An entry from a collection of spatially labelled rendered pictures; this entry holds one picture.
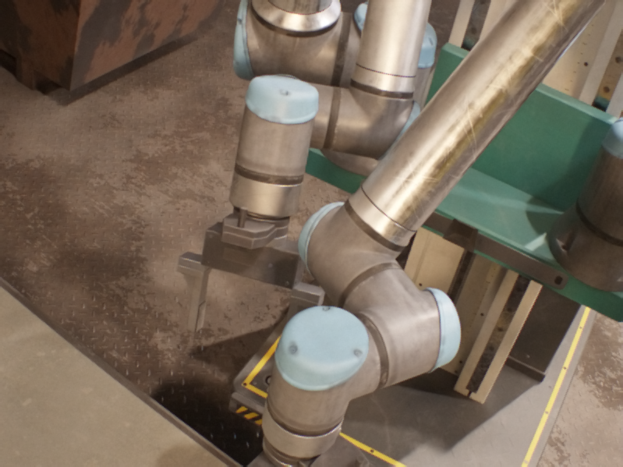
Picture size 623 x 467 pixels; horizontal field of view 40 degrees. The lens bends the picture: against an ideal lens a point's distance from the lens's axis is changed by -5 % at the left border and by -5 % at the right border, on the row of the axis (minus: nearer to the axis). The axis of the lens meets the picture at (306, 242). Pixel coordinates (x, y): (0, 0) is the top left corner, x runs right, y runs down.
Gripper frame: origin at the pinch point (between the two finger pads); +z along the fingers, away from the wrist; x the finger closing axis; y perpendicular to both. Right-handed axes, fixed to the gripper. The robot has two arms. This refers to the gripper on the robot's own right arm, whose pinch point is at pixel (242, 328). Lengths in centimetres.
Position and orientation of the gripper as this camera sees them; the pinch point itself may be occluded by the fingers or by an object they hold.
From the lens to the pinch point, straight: 123.5
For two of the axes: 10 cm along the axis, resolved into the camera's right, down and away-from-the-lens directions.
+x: -9.5, -2.5, 2.0
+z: -1.8, 9.4, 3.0
